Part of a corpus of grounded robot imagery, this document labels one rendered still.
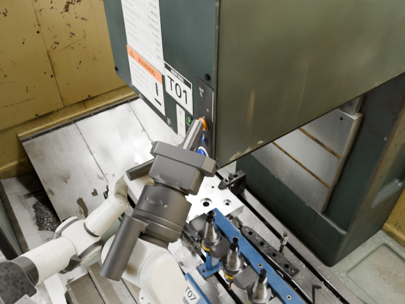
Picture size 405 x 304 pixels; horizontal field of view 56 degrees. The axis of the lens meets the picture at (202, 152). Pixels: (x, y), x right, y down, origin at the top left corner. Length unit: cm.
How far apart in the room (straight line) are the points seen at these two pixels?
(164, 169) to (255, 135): 22
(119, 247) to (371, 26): 66
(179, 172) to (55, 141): 158
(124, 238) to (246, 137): 32
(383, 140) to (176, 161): 85
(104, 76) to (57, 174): 57
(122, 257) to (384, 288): 151
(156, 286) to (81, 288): 113
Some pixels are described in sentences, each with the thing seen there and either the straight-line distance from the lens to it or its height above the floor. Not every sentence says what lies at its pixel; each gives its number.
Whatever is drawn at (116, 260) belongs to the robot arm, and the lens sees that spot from 60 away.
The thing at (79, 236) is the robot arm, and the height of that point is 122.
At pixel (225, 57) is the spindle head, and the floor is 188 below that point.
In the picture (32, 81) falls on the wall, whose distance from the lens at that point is 203.
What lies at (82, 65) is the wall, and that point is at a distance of 207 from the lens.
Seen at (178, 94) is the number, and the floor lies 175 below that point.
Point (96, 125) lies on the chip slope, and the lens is 220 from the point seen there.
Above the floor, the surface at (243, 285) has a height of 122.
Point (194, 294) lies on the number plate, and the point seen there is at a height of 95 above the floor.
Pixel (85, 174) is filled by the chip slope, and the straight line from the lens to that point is 208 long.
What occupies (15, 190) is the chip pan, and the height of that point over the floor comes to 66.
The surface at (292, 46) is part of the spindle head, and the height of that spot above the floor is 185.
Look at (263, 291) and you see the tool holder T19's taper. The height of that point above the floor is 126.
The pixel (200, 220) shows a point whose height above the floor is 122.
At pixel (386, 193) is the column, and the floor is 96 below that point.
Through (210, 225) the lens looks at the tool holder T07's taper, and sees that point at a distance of 110.
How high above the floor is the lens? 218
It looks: 44 degrees down
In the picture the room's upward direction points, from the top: straight up
